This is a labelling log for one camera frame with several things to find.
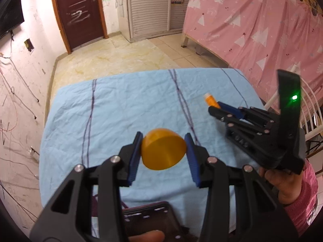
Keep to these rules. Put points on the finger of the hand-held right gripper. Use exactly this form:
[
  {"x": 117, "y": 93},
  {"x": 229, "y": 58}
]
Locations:
[
  {"x": 219, "y": 114},
  {"x": 229, "y": 108}
]

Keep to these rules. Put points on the wall junction box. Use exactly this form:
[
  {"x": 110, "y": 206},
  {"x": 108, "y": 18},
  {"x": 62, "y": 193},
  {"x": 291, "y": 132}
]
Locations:
[{"x": 29, "y": 44}]

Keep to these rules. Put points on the orange tube with white cap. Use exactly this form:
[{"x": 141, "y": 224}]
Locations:
[{"x": 210, "y": 100}]

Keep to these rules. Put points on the person's left hand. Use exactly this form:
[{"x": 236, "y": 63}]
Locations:
[{"x": 146, "y": 237}]

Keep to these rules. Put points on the pink tree-print curtain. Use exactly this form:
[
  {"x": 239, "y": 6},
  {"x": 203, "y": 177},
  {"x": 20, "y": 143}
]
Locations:
[{"x": 252, "y": 30}]

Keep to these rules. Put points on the white chair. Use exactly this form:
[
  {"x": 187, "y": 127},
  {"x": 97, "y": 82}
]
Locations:
[{"x": 271, "y": 100}]

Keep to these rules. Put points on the white louvered wardrobe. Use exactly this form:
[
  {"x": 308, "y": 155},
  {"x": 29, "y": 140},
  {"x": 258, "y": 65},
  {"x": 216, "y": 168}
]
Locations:
[{"x": 149, "y": 10}]

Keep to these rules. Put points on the light blue striped sheet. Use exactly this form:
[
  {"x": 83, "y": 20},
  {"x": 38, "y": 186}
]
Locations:
[{"x": 113, "y": 111}]

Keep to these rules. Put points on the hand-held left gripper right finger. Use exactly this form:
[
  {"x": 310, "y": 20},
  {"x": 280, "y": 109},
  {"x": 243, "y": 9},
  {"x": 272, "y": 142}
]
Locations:
[{"x": 193, "y": 161}]

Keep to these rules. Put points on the yellow round container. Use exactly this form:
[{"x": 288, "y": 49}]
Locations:
[{"x": 161, "y": 151}]

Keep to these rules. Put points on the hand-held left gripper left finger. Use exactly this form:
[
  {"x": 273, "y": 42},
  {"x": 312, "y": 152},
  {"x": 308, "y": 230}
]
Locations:
[{"x": 135, "y": 161}]

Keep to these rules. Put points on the dark brown door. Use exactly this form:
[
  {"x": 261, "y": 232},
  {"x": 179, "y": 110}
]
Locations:
[{"x": 78, "y": 12}]

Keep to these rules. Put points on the black wall television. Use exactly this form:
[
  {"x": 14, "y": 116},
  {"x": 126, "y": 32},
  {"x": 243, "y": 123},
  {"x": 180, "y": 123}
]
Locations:
[{"x": 10, "y": 12}]

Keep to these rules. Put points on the person's right hand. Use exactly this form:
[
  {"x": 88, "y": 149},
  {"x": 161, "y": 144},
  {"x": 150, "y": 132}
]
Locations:
[{"x": 285, "y": 184}]

